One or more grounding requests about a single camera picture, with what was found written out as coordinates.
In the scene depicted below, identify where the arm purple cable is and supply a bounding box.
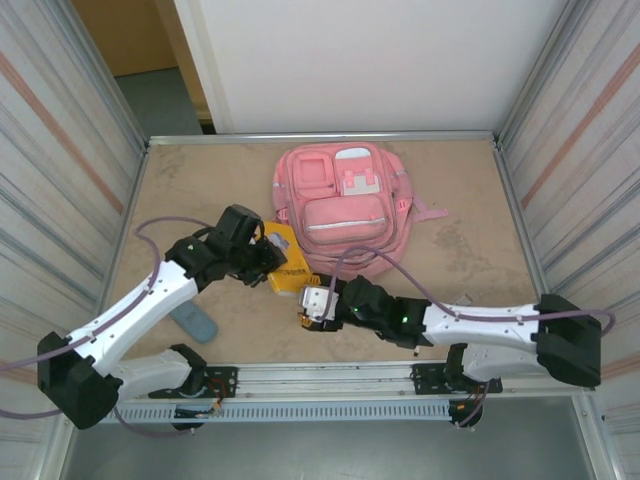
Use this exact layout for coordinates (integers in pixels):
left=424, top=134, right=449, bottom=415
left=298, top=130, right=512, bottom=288
left=0, top=217, right=219, bottom=439
left=319, top=247, right=615, bottom=430

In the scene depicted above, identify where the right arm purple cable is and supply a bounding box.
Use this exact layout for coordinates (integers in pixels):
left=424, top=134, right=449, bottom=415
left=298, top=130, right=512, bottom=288
left=319, top=247, right=615, bottom=430

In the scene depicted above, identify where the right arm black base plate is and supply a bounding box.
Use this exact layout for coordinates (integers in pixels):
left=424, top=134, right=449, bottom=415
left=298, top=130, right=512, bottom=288
left=407, top=362, right=504, bottom=396

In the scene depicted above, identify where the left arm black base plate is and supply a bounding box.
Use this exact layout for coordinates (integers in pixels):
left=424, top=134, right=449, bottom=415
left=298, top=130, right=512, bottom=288
left=147, top=365, right=239, bottom=400

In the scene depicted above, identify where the yellow book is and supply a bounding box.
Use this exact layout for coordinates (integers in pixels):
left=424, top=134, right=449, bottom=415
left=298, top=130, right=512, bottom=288
left=262, top=219, right=314, bottom=299

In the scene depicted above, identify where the blue-grey oval pencil case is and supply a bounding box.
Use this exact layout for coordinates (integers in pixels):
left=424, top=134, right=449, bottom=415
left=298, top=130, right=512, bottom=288
left=169, top=299, right=219, bottom=344

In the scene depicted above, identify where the white door frame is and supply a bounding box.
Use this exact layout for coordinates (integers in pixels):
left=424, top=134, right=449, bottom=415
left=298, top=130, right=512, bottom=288
left=172, top=0, right=236, bottom=135

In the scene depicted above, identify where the pink school backpack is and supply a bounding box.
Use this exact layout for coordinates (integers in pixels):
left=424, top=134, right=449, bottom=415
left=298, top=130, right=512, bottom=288
left=272, top=142, right=451, bottom=276

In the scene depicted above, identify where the white slotted cable duct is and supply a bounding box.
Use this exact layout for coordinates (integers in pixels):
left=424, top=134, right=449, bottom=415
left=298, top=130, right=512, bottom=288
left=74, top=402, right=454, bottom=424

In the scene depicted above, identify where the wide aluminium base rail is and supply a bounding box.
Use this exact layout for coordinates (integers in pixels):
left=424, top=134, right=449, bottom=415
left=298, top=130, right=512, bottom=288
left=57, top=357, right=599, bottom=401

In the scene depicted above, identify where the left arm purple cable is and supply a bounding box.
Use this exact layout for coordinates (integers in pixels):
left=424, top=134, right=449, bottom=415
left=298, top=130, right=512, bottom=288
left=0, top=217, right=219, bottom=439

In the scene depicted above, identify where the striped translucent side panel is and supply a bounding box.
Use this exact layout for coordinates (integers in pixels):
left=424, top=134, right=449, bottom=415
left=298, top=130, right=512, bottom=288
left=499, top=0, right=640, bottom=426
left=0, top=0, right=146, bottom=441

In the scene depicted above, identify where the aluminium table side rail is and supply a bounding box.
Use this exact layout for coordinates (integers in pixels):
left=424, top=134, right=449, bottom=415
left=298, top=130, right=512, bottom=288
left=492, top=137, right=571, bottom=357
left=91, top=142, right=151, bottom=351

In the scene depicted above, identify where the thin aluminium table edge rail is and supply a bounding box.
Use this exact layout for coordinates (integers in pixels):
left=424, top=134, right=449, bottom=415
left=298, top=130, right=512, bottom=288
left=147, top=130, right=501, bottom=146

